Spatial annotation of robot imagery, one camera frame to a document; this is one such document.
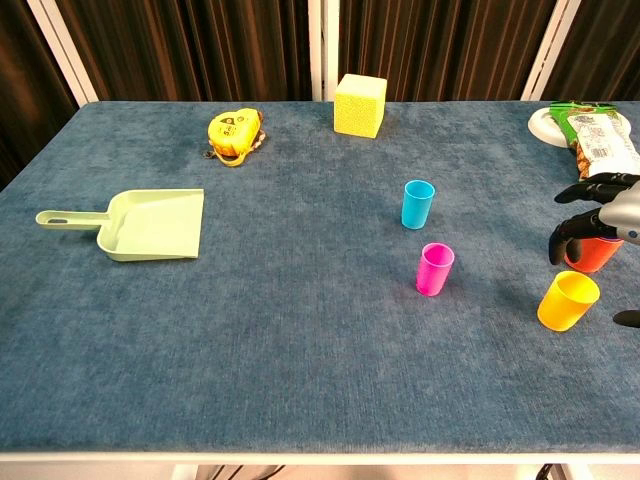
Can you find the right black-fingered robot hand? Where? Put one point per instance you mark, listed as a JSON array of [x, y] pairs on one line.
[[620, 215]]

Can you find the yellow plastic cup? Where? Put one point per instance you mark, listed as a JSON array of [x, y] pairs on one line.
[[565, 307]]

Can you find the pink plastic cup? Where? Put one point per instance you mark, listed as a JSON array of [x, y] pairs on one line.
[[434, 275]]

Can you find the light blue plastic cup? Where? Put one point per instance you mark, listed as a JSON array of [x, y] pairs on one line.
[[416, 210]]

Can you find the orange-red plastic cup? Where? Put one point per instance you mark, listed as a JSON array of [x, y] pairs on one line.
[[595, 257]]

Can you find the green and white snack bag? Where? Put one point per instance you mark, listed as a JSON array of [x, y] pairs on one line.
[[595, 140]]

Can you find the white round plate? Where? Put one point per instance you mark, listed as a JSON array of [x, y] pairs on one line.
[[540, 127]]

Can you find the dark brown curtain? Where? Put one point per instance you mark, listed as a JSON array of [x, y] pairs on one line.
[[605, 50], [440, 50], [25, 90], [200, 50]]

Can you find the yellow sponge cube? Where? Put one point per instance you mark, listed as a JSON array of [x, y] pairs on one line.
[[357, 112]]

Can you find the blue table cloth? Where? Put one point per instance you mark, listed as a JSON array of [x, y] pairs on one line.
[[300, 325]]

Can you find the yellow tape measure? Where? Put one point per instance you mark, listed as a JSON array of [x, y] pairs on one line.
[[232, 132]]

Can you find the light green plastic dustpan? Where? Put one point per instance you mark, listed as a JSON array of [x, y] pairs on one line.
[[155, 225]]

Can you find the white frame post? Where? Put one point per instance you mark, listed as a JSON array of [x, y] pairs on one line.
[[324, 50], [62, 50], [547, 50]]

